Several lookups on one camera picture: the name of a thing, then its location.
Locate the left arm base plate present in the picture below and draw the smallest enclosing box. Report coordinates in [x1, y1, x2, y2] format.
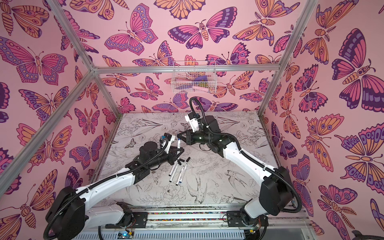
[105, 212, 149, 229]

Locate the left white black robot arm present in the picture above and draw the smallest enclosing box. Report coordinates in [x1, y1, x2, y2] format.
[43, 139, 185, 240]

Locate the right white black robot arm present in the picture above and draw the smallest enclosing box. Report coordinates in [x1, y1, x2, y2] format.
[178, 113, 303, 226]

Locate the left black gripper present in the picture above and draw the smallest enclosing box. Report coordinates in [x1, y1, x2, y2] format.
[145, 146, 184, 171]

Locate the small green circuit board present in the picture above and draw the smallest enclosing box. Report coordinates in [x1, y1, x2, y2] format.
[118, 231, 134, 240]

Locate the white wire basket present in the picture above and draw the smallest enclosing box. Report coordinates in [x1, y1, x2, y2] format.
[170, 60, 218, 94]

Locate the aluminium rail base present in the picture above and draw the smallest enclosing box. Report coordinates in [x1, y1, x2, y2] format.
[72, 208, 318, 240]

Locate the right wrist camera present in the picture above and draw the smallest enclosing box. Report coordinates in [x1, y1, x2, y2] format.
[185, 113, 200, 133]

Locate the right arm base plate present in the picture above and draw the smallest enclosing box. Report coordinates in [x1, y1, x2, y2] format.
[226, 211, 269, 228]

